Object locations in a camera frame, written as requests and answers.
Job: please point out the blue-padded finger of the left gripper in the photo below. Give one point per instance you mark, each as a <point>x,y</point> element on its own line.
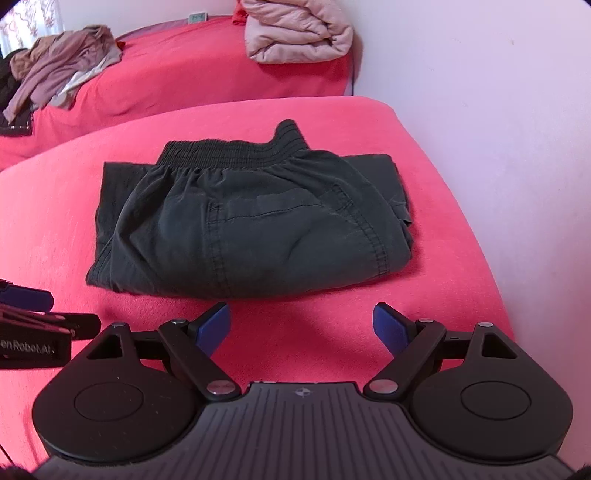
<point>25,298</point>

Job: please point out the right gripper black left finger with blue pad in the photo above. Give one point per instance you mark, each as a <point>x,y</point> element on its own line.
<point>190,346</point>

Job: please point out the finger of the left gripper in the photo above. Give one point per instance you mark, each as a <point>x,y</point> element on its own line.
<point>79,325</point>

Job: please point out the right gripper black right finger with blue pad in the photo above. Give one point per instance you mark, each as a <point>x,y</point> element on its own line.
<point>414,347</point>

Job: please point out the dark green pants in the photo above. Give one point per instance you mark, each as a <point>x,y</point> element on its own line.
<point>227,219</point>

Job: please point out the mauve clothes pile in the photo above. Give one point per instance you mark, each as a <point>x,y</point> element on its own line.
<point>54,68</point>

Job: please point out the red bed sheet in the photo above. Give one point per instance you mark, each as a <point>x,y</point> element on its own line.
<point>167,69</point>

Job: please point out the floral white curtain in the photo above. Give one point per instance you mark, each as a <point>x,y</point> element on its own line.
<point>27,21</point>

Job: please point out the folded pink quilt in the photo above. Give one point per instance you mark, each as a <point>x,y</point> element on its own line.
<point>296,31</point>

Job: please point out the small green label card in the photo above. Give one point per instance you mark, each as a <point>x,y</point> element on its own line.
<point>197,17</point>

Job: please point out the red pillow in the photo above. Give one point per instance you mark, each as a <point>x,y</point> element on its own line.
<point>239,15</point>

